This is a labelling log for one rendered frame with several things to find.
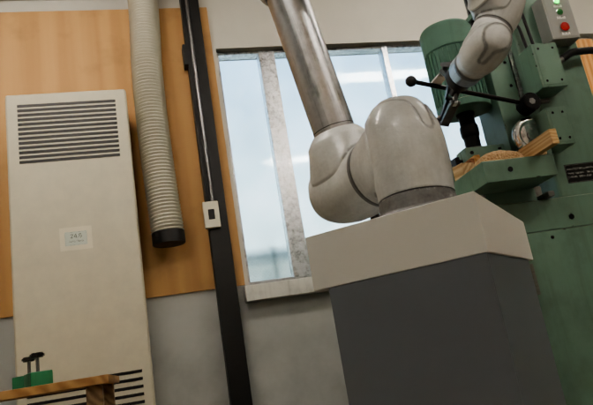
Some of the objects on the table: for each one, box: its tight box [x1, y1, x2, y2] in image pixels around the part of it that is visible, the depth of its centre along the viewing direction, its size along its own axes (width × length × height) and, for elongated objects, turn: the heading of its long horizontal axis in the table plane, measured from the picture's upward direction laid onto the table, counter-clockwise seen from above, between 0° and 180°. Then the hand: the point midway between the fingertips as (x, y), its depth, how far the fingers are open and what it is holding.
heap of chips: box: [474, 150, 524, 168], centre depth 170 cm, size 9×14×4 cm, turn 69°
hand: (435, 103), depth 188 cm, fingers open, 13 cm apart
